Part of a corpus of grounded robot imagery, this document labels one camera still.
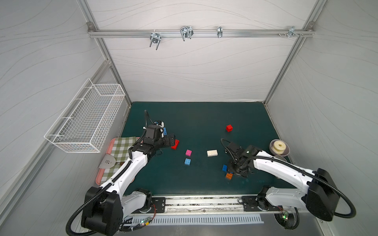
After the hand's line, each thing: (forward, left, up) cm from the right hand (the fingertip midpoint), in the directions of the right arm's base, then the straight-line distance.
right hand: (230, 171), depth 80 cm
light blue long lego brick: (+27, +42, -2) cm, 50 cm away
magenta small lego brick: (+12, +24, -3) cm, 27 cm away
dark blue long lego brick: (+3, +3, -3) cm, 5 cm away
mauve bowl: (+14, -36, -1) cm, 38 cm away
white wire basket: (+10, +73, +28) cm, 79 cm away
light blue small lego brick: (+6, +24, -3) cm, 25 cm away
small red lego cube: (+31, -3, -2) cm, 31 cm away
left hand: (+15, +35, +10) cm, 40 cm away
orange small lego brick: (-1, 0, -3) cm, 4 cm away
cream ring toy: (+16, -31, +1) cm, 35 cm away
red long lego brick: (+18, +33, -3) cm, 37 cm away
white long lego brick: (+12, +9, -3) cm, 16 cm away
